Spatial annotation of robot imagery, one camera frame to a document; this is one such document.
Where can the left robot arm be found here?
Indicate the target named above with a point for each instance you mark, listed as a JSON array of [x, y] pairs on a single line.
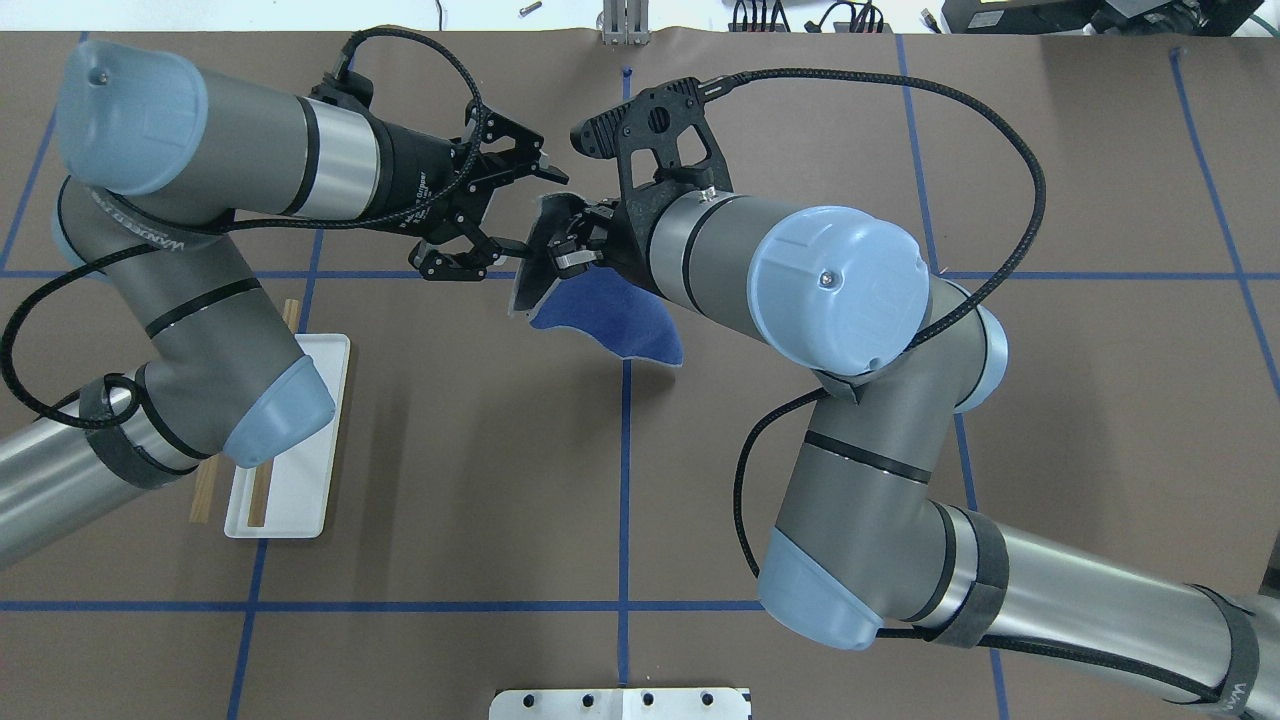
[[165, 161]]

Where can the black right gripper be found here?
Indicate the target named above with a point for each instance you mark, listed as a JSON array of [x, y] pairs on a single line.
[[634, 226]]

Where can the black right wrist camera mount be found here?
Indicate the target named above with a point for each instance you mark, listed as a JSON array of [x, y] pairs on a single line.
[[660, 141]]

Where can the blue towel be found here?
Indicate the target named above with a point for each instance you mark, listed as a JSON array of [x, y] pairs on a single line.
[[628, 322]]

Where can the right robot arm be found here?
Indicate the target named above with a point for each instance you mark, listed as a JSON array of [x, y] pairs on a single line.
[[858, 540]]

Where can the black power strip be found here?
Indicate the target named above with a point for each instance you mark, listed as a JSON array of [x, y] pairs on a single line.
[[839, 17]]

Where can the aluminium frame post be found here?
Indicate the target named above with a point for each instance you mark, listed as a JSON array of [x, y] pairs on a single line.
[[624, 23]]

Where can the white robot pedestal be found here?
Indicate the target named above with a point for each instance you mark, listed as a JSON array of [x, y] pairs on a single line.
[[623, 703]]

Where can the white rack with wooden bars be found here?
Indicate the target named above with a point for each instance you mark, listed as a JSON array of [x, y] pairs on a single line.
[[288, 497]]

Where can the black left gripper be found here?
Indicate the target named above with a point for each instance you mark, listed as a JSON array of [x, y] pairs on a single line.
[[415, 177]]

